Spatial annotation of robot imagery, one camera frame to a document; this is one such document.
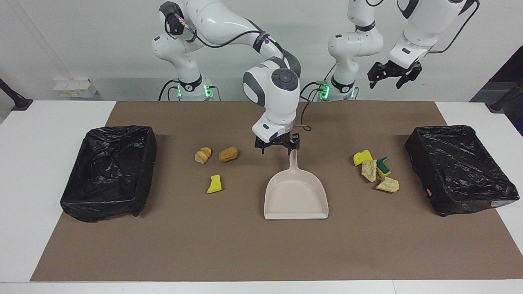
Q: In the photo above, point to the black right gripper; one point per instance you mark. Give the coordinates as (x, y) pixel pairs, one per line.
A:
(278, 143)

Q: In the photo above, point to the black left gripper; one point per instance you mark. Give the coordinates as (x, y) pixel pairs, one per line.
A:
(394, 68)

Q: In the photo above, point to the brown toy peanut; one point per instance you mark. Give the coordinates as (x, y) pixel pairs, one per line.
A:
(228, 154)

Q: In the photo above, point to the beige plastic dustpan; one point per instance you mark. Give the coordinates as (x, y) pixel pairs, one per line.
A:
(294, 196)

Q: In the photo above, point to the small yellow sponge piece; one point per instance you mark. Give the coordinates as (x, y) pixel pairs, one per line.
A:
(215, 184)

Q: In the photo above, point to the small toy croissant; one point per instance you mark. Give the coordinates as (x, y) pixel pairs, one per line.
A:
(203, 155)

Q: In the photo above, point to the large yellow sponge piece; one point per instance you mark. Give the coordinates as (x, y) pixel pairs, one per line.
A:
(362, 157)

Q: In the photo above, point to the green and yellow sponge piece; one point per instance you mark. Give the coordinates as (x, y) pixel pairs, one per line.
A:
(383, 166)

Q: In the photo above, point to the toy sliced bread chunk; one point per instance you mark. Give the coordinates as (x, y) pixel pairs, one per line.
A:
(388, 184)
(369, 170)

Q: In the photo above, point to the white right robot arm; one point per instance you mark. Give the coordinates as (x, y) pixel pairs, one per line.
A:
(220, 20)

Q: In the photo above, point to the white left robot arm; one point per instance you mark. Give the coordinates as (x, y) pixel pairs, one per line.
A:
(355, 43)

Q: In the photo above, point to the black bin with pink mark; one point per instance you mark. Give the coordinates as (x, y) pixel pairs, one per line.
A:
(457, 171)

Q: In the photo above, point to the black bag-lined bin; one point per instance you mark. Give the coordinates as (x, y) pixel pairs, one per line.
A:
(106, 175)

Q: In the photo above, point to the brown table mat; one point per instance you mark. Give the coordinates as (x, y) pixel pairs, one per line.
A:
(245, 245)

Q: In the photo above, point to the black stand foot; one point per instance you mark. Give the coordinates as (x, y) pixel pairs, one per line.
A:
(18, 102)
(500, 104)

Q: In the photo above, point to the white wall socket box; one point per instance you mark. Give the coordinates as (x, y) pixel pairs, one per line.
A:
(75, 87)

